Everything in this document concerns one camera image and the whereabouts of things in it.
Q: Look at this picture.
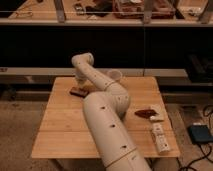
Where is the white remote control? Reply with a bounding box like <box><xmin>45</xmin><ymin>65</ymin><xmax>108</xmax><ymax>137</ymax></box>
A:
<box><xmin>151</xmin><ymin>123</ymin><xmax>171</xmax><ymax>155</ymax></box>

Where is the wooden shelf with clutter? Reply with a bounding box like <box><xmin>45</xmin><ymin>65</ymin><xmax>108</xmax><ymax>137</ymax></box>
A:
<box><xmin>0</xmin><ymin>0</ymin><xmax>213</xmax><ymax>27</ymax></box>

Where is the small white object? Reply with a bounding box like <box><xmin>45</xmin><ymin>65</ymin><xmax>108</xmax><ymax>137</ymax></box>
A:
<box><xmin>149</xmin><ymin>104</ymin><xmax>164</xmax><ymax>122</ymax></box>

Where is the black foot pedal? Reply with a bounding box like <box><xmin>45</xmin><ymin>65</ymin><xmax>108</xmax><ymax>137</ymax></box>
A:
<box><xmin>187</xmin><ymin>125</ymin><xmax>213</xmax><ymax>144</ymax></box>

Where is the brown whiteboard eraser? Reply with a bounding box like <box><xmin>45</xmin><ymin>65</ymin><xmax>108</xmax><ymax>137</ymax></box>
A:
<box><xmin>70</xmin><ymin>87</ymin><xmax>88</xmax><ymax>98</ymax></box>

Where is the brown snack packet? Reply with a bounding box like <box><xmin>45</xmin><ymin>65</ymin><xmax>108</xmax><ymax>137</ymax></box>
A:
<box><xmin>135</xmin><ymin>109</ymin><xmax>156</xmax><ymax>118</ymax></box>

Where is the black floor cable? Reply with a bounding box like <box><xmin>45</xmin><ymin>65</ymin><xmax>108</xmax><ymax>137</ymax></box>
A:
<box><xmin>177</xmin><ymin>104</ymin><xmax>213</xmax><ymax>171</ymax></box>

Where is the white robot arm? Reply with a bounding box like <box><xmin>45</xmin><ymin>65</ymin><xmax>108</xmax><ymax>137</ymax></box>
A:
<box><xmin>71</xmin><ymin>53</ymin><xmax>152</xmax><ymax>171</ymax></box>

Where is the translucent plastic cup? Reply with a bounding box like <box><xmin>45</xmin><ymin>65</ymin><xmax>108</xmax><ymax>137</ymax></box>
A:
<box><xmin>107</xmin><ymin>69</ymin><xmax>122</xmax><ymax>82</ymax></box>

